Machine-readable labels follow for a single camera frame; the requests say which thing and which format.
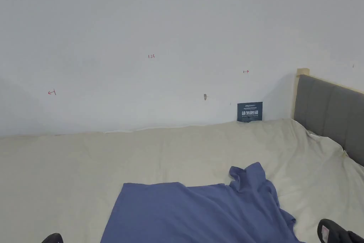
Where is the blue shirt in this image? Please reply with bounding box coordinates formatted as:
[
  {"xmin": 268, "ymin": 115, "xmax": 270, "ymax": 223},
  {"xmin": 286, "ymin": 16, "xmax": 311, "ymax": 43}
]
[{"xmin": 100, "ymin": 162, "xmax": 306, "ymax": 243}]

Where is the bed with beige sheet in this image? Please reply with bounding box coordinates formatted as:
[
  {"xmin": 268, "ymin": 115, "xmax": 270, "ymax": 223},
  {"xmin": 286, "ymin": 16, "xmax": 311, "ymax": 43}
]
[{"xmin": 0, "ymin": 117, "xmax": 364, "ymax": 243}]

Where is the grey padded headboard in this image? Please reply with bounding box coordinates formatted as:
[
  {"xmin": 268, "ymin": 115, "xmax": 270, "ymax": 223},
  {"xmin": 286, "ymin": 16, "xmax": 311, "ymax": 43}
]
[{"xmin": 293, "ymin": 68, "xmax": 364, "ymax": 167}]

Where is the dark blue sign card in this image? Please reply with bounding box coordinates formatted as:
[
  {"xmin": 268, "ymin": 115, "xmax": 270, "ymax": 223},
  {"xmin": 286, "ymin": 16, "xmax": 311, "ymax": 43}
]
[{"xmin": 237, "ymin": 101, "xmax": 263, "ymax": 122}]

